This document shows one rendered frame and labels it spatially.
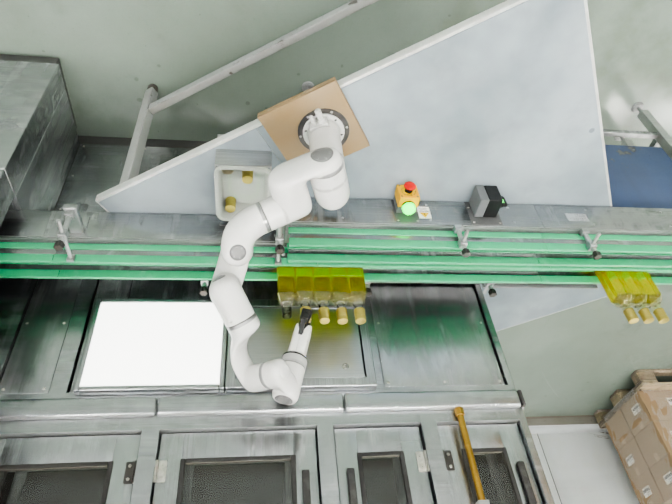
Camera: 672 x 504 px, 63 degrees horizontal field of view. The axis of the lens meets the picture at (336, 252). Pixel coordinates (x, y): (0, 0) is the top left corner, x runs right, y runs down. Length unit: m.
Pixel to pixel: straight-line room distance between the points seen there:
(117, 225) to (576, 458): 4.59
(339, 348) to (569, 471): 3.92
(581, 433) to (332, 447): 4.26
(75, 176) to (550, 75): 1.82
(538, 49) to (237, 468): 1.45
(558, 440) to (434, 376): 3.80
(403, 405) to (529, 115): 0.98
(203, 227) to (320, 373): 0.62
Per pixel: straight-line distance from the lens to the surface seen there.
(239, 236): 1.40
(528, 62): 1.76
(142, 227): 1.92
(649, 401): 5.29
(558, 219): 2.10
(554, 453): 5.53
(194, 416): 1.73
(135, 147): 2.18
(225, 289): 1.44
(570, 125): 1.95
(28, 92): 2.33
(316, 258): 1.81
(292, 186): 1.38
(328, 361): 1.80
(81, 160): 2.59
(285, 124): 1.68
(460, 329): 2.02
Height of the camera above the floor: 2.17
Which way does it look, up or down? 43 degrees down
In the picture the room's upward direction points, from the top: 173 degrees clockwise
